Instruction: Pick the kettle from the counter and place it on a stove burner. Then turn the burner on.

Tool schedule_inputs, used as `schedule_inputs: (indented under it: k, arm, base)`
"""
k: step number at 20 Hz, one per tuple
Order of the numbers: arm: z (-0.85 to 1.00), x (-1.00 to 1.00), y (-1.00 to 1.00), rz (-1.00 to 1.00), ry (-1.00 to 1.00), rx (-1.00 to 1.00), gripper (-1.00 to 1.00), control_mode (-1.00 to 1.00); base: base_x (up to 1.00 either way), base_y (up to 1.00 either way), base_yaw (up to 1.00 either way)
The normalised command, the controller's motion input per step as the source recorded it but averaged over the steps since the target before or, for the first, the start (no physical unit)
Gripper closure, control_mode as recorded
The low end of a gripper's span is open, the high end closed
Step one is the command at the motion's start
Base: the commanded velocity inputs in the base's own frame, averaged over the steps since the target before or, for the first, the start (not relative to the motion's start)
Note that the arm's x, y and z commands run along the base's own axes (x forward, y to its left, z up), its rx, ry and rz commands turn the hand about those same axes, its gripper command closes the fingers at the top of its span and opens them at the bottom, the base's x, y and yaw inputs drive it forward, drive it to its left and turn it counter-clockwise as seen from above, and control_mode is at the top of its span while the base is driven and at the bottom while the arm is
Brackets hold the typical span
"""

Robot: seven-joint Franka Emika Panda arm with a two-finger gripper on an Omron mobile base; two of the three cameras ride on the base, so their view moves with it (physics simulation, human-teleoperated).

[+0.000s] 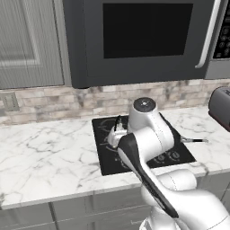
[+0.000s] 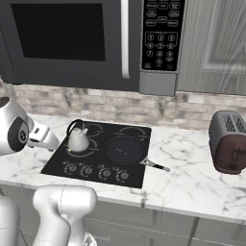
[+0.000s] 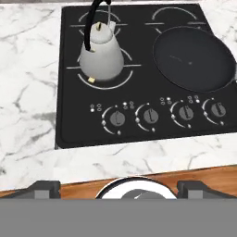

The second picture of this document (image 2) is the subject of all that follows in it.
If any black frying pan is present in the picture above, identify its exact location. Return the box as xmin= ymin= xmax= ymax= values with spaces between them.
xmin=102 ymin=135 xmax=172 ymax=173

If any silver microwave door handle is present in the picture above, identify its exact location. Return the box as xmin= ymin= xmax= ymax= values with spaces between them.
xmin=120 ymin=0 xmax=132 ymax=80

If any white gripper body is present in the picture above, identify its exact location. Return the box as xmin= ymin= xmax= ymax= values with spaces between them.
xmin=31 ymin=127 xmax=62 ymax=153

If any grey cupboard door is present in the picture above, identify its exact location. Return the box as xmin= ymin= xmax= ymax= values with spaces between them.
xmin=175 ymin=0 xmax=246 ymax=97

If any black hob knob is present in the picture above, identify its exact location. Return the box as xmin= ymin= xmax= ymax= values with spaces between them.
xmin=98 ymin=166 xmax=112 ymax=181
xmin=116 ymin=169 xmax=131 ymax=184
xmin=80 ymin=164 xmax=94 ymax=178
xmin=64 ymin=161 xmax=79 ymax=175

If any white kettle with black handle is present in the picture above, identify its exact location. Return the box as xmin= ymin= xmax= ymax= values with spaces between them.
xmin=65 ymin=118 xmax=90 ymax=155

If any silver and brown toaster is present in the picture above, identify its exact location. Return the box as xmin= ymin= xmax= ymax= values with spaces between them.
xmin=208 ymin=110 xmax=246 ymax=176

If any dark grey microwave oven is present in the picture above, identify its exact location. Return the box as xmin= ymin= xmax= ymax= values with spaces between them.
xmin=0 ymin=0 xmax=187 ymax=97

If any grey drawer front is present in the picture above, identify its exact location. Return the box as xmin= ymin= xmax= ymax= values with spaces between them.
xmin=191 ymin=216 xmax=246 ymax=246
xmin=84 ymin=199 xmax=198 ymax=246

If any dark microwave door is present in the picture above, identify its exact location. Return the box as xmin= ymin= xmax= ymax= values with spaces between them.
xmin=0 ymin=0 xmax=142 ymax=93

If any black hob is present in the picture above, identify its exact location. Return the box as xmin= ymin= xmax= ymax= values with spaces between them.
xmin=39 ymin=119 xmax=153 ymax=190

